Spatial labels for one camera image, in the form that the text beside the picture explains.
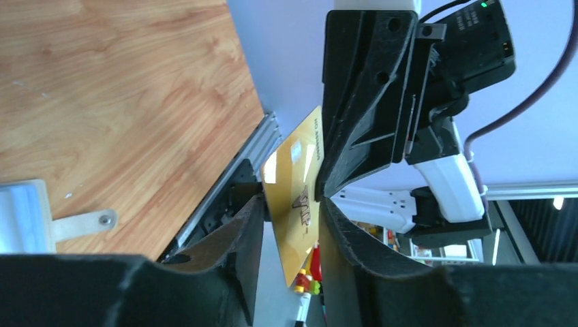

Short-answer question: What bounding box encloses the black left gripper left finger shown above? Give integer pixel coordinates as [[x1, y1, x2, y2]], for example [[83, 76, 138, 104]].
[[1, 196, 264, 326]]

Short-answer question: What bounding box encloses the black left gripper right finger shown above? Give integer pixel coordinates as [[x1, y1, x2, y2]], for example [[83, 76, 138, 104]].
[[319, 198, 577, 326]]

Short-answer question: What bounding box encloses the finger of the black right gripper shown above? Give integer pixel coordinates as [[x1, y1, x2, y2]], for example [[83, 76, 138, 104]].
[[315, 10, 419, 201]]

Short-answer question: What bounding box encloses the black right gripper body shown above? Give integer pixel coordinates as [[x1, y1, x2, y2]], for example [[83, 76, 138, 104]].
[[402, 1, 516, 165]]

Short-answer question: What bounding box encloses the gold VIP card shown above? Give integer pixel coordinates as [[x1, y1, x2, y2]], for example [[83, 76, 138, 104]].
[[261, 106, 324, 287]]

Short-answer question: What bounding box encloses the beige leather card holder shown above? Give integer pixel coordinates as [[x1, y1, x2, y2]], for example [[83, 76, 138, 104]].
[[1, 179, 119, 254]]

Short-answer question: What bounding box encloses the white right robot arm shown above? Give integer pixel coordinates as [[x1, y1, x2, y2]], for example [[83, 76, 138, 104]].
[[316, 1, 515, 248]]

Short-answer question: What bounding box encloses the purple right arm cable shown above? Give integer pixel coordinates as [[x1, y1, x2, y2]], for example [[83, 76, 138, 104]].
[[463, 0, 578, 200]]

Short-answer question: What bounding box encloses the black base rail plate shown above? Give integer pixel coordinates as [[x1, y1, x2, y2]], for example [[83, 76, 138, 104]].
[[157, 113, 282, 263]]

